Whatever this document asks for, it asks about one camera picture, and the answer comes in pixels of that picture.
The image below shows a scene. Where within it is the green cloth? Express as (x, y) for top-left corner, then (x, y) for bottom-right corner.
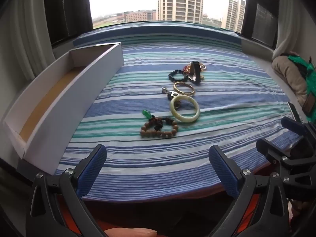
(288, 53), (316, 98)

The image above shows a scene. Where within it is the amber bead necklace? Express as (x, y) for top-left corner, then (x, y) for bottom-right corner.
(187, 63), (207, 80)

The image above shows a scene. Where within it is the dark flat device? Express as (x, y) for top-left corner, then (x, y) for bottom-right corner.
(287, 101), (301, 123)

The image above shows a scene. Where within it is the person's right hand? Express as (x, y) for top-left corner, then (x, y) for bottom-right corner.
(291, 200), (310, 216)

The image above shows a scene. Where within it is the white curtain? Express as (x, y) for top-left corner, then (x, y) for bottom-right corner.
(0, 0), (57, 81)
(272, 0), (316, 60)

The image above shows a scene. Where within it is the tall tower building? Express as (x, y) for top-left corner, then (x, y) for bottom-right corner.
(157, 0), (204, 23)

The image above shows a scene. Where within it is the black band watch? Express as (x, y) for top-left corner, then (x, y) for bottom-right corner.
(188, 61), (202, 84)

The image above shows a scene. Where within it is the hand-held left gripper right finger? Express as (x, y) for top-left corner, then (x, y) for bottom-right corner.
(209, 145), (290, 237)

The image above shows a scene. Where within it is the dark window panel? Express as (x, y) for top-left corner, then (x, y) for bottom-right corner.
(43, 0), (94, 47)
(240, 0), (281, 49)

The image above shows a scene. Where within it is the beige pillow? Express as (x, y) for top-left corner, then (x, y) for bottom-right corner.
(272, 54), (309, 104)

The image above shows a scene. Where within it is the wooden bead bracelet green pendant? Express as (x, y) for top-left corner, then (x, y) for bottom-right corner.
(140, 110), (178, 139)

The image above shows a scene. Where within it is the twin tower building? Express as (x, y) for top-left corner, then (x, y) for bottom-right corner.
(221, 0), (246, 33)

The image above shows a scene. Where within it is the gold bangle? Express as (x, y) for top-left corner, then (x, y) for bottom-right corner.
(173, 82), (195, 96)

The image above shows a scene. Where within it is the person's left hand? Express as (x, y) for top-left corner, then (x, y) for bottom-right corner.
(103, 228), (158, 237)

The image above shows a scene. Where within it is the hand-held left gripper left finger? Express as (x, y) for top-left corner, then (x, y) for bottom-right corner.
(30, 144), (109, 237)

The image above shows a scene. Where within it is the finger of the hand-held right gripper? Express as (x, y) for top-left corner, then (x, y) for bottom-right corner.
(256, 138), (290, 165)
(281, 117), (316, 141)

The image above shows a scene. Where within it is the low brown building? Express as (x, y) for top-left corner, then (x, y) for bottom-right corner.
(124, 10), (157, 22)

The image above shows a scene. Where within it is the black bead bracelet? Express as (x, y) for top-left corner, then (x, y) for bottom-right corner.
(168, 69), (184, 82)

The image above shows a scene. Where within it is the blue green striped bed sheet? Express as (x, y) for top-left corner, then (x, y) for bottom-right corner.
(55, 21), (303, 202)

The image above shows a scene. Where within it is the long white cardboard box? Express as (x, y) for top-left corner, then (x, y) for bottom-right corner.
(2, 42), (123, 176)

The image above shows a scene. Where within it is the pale jade bangle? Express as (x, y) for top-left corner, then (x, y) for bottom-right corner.
(169, 95), (200, 123)

